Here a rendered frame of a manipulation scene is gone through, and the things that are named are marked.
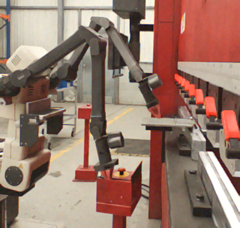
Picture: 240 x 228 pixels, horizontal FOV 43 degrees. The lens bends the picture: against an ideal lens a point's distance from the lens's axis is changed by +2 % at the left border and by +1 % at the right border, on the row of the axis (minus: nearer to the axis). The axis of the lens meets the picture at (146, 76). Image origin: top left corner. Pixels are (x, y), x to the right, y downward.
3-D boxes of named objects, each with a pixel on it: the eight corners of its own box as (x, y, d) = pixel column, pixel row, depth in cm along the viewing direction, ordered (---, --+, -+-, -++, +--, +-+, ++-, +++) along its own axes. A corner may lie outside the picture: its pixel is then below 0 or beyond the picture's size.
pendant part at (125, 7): (120, 81, 317) (122, 0, 313) (144, 82, 314) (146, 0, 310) (109, 85, 267) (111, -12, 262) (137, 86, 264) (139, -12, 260)
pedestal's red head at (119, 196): (110, 192, 152) (111, 157, 151) (141, 196, 149) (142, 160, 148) (95, 212, 133) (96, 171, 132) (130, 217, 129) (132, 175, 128)
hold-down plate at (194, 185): (184, 176, 119) (184, 168, 119) (197, 177, 119) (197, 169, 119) (192, 216, 89) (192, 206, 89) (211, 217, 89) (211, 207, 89)
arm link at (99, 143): (96, 137, 139) (92, 140, 133) (110, 133, 138) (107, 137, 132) (99, 151, 139) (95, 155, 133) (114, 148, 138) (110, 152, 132)
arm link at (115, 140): (97, 123, 140) (90, 127, 132) (120, 118, 138) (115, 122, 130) (103, 147, 141) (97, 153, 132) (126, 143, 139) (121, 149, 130)
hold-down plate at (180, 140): (175, 138, 176) (175, 133, 176) (185, 139, 176) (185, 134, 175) (179, 155, 146) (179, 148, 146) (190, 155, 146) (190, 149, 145)
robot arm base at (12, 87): (5, 80, 148) (-13, 82, 136) (17, 71, 147) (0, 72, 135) (14, 95, 148) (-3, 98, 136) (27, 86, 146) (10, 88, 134)
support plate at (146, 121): (142, 118, 174) (142, 117, 174) (188, 120, 173) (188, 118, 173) (140, 125, 156) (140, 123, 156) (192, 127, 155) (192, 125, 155)
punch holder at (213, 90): (205, 135, 94) (207, 82, 93) (234, 136, 93) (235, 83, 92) (214, 149, 79) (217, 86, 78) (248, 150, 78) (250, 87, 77)
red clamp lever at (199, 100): (194, 87, 94) (195, 111, 87) (207, 88, 94) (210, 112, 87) (193, 92, 96) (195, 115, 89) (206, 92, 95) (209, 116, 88)
